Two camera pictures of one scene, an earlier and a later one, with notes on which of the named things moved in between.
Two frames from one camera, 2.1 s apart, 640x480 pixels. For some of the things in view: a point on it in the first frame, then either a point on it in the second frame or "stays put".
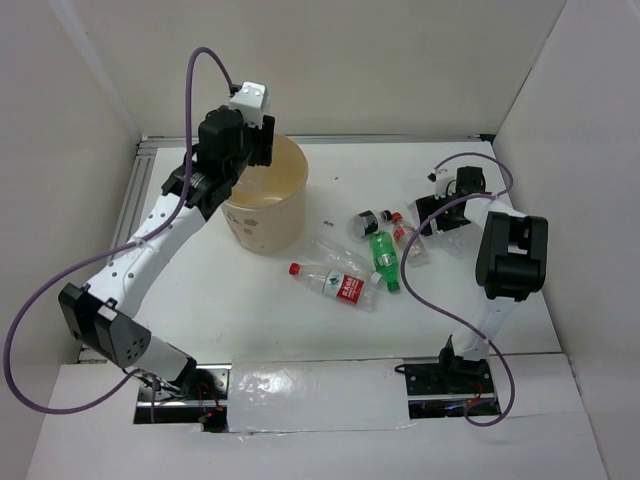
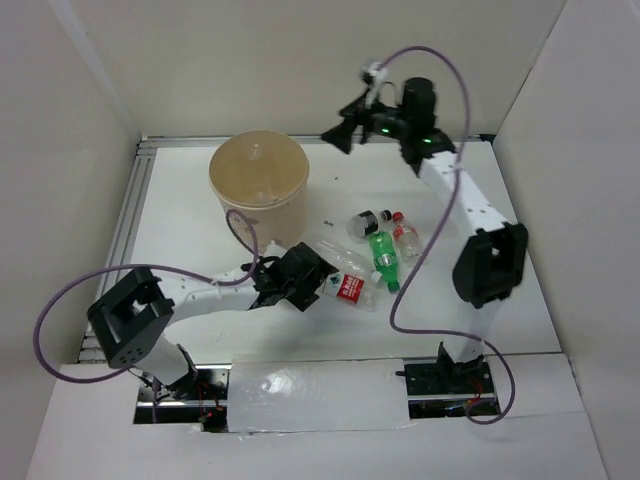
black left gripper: [266, 140] to [305, 297]
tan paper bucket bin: [266, 211] stays put
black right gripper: [429, 205] to [359, 113]
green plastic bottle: [383, 248] stays put
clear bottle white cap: [411, 216] to [261, 177]
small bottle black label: [366, 223] stays put
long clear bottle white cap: [343, 260] stays put
